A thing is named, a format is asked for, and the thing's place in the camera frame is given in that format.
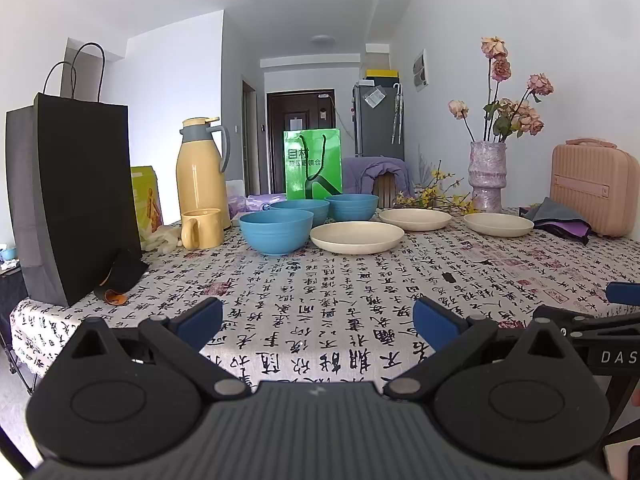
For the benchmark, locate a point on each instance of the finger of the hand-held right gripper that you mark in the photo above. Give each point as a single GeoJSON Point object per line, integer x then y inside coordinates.
{"type": "Point", "coordinates": [625, 294]}
{"type": "Point", "coordinates": [575, 321]}

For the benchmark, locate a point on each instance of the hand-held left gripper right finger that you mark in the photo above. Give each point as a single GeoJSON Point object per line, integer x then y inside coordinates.
{"type": "Point", "coordinates": [437, 322]}

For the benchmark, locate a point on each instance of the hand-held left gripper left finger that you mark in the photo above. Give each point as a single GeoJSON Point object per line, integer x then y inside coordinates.
{"type": "Point", "coordinates": [200, 322]}

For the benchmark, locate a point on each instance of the cream plate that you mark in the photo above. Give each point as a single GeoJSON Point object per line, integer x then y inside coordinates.
{"type": "Point", "coordinates": [500, 225]}
{"type": "Point", "coordinates": [357, 237]}
{"type": "Point", "coordinates": [415, 219]}

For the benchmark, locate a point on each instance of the blue bowl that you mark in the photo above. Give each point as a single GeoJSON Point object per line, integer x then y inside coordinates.
{"type": "Point", "coordinates": [300, 205]}
{"type": "Point", "coordinates": [352, 210]}
{"type": "Point", "coordinates": [275, 237]}

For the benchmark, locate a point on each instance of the purple cloth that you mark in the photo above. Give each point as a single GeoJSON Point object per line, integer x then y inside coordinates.
{"type": "Point", "coordinates": [570, 230]}

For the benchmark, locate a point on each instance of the black and orange cloth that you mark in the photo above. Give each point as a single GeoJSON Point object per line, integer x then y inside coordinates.
{"type": "Point", "coordinates": [122, 272]}

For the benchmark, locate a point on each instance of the yellow mug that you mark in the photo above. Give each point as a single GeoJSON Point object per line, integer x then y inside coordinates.
{"type": "Point", "coordinates": [205, 230]}

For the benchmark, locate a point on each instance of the white rubber gloves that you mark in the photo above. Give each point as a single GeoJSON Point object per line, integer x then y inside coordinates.
{"type": "Point", "coordinates": [160, 237]}

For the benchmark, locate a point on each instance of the grey cloth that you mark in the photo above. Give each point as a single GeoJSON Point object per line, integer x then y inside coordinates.
{"type": "Point", "coordinates": [555, 210]}

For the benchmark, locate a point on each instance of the pink hard case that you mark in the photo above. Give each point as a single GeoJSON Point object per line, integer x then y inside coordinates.
{"type": "Point", "coordinates": [595, 185]}

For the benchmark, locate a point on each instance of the small dark box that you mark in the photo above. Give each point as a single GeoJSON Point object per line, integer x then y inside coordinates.
{"type": "Point", "coordinates": [526, 211]}

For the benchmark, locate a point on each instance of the yellow flower branch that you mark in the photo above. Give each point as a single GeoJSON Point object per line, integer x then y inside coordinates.
{"type": "Point", "coordinates": [435, 195]}

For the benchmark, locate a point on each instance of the clear-wrapped tissue pack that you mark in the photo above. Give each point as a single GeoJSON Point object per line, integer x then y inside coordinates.
{"type": "Point", "coordinates": [236, 200]}

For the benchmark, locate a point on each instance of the yellow-green carton box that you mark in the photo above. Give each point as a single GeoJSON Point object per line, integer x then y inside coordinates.
{"type": "Point", "coordinates": [147, 200]}

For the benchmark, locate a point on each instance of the purple tissue pack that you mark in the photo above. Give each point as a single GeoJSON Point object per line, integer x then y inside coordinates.
{"type": "Point", "coordinates": [265, 202]}

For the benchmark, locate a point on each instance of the wooden chair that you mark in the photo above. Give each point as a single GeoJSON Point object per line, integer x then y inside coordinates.
{"type": "Point", "coordinates": [387, 190]}

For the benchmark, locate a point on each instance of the yellow thermos jug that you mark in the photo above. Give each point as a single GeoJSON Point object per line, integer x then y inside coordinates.
{"type": "Point", "coordinates": [200, 180]}

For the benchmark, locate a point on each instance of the pink ceramic vase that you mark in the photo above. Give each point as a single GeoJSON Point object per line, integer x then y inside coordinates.
{"type": "Point", "coordinates": [487, 180]}

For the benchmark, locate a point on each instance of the white dried branches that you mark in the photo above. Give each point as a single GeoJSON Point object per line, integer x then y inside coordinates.
{"type": "Point", "coordinates": [427, 165]}

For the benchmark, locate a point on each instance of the purple jacket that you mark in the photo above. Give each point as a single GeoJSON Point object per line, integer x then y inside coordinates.
{"type": "Point", "coordinates": [357, 175]}

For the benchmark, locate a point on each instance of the green paper bag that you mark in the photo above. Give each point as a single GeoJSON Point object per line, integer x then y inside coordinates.
{"type": "Point", "coordinates": [300, 170]}

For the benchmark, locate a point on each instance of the black paper bag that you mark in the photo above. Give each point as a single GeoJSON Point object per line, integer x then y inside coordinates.
{"type": "Point", "coordinates": [75, 185]}

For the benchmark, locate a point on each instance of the grey refrigerator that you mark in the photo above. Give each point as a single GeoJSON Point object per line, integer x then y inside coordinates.
{"type": "Point", "coordinates": [375, 130]}

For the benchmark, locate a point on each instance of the dark brown door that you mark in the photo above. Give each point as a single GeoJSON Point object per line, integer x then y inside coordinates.
{"type": "Point", "coordinates": [277, 135]}

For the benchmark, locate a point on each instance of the folded umbrella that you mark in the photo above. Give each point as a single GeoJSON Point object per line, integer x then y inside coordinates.
{"type": "Point", "coordinates": [396, 110]}

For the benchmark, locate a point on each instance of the yellow box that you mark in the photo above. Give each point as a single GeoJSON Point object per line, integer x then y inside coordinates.
{"type": "Point", "coordinates": [382, 76]}

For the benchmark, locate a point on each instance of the dried pink roses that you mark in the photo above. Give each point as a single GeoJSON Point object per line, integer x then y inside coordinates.
{"type": "Point", "coordinates": [500, 67]}

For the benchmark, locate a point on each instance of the round ceiling lamp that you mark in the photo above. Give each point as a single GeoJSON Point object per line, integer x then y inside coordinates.
{"type": "Point", "coordinates": [322, 39]}

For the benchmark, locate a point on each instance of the white wall panel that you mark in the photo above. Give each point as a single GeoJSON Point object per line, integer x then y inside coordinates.
{"type": "Point", "coordinates": [421, 72]}

